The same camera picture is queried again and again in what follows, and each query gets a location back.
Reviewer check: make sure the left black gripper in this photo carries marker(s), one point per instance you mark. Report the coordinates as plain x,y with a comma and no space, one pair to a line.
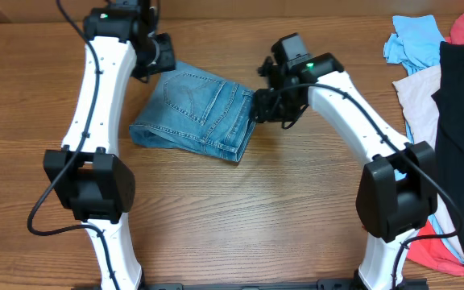
168,59

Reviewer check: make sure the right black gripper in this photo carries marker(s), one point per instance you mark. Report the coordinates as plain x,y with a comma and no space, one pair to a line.
262,108

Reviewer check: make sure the blue denim jeans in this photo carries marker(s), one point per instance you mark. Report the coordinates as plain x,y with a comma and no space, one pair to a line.
196,111

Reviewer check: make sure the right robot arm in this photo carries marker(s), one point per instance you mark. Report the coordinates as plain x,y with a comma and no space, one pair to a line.
394,198

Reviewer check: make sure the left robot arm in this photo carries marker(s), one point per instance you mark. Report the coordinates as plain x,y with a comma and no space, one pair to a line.
86,173

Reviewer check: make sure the white cloth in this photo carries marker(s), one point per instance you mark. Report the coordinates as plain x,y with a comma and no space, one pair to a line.
421,104

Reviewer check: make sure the light blue shirt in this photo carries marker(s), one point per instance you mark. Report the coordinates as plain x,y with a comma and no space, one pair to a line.
416,45

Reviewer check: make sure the red shirt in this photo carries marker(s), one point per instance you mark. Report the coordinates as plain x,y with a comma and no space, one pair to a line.
433,253

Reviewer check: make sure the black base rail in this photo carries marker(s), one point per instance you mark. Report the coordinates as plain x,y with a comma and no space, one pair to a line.
248,286

